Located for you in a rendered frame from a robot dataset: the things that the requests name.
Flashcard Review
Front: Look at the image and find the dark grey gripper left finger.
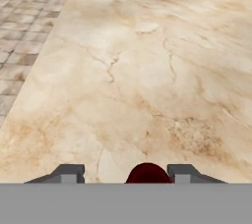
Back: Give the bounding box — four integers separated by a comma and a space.
25, 163, 86, 185

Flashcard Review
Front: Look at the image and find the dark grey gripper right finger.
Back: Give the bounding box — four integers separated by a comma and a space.
166, 163, 228, 185

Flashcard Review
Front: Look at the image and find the dark red beer bottle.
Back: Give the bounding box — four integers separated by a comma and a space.
125, 162, 174, 185

